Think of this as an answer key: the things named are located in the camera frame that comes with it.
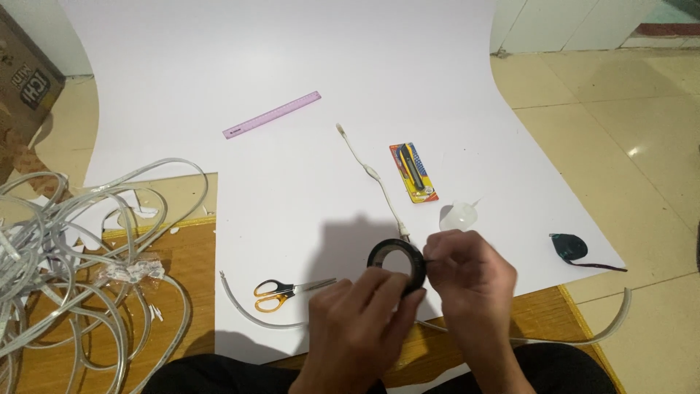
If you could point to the person's right hand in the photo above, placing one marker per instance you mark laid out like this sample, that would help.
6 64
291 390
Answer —
476 284

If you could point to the person's left hand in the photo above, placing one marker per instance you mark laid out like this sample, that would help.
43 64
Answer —
350 328

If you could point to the black electrical tape roll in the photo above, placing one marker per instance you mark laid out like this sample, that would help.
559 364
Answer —
384 247

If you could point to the clear plastic glue bottle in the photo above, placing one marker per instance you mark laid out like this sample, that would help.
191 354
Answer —
457 216

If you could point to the cut clear light strip piece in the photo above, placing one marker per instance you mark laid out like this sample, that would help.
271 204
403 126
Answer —
273 325

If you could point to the utility knife in yellow packaging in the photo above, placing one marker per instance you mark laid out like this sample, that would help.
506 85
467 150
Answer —
413 173

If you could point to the person's black trousers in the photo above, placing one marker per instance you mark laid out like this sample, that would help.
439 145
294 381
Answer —
219 375

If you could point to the brown woven bamboo mat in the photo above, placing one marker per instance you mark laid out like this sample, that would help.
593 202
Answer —
183 306

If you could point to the small plastic bag of clips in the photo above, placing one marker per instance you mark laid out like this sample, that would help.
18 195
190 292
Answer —
131 271

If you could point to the pink plastic ruler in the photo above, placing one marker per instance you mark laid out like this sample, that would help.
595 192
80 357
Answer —
272 115

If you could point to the white paper scraps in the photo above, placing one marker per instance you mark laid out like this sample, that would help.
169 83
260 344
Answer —
145 210

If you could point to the white paper backdrop sheet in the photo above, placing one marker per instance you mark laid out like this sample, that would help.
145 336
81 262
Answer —
328 54

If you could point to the coil of clear light strip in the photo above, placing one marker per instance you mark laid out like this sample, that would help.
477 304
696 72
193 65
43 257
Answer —
22 246

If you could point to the brown cardboard box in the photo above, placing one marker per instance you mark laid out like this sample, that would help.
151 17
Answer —
27 82

